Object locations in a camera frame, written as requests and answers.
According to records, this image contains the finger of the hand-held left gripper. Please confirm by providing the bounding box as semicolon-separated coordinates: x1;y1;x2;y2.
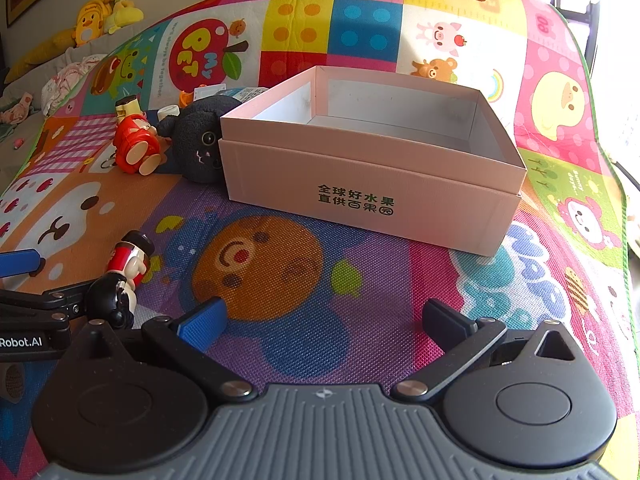
0;249;47;279
0;280;108;325

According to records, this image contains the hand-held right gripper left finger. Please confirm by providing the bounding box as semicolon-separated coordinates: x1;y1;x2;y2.
75;297;258;404

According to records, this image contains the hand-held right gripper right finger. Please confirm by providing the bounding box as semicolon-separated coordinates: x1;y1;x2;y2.
390;299;577;404

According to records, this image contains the black hat figurine toy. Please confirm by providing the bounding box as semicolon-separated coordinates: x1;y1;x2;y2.
84;230;157;330

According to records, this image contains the pink cardboard box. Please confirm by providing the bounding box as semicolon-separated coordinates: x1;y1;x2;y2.
218;65;528;257

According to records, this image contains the red figurine toy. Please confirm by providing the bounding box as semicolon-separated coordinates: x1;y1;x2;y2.
102;112;168;177

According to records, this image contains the black plush toy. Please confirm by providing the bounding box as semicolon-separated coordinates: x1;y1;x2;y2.
159;95;246;184

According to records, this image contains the blue packet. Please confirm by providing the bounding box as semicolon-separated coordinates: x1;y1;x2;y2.
220;86;269;106

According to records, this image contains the colourful printed play mat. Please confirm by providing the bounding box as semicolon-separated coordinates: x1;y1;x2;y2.
0;0;635;480

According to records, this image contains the pink patterned cloth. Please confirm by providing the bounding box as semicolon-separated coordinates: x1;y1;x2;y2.
0;92;36;126

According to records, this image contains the grey bedding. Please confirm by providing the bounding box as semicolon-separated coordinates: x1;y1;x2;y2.
0;35;116;196

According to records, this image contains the white floral cloth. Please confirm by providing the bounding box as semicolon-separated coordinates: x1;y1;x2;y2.
40;55;108;116

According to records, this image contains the long yellow plush pillow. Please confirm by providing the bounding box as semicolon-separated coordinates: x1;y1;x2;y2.
5;27;81;83

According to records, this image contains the yellow duck plush toy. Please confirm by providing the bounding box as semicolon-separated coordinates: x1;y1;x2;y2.
72;0;109;47

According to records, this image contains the yellow dog plush toy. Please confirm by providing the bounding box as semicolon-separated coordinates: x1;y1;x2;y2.
102;0;146;36

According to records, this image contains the dark window frame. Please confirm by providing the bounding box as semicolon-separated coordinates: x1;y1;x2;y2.
547;0;603;88

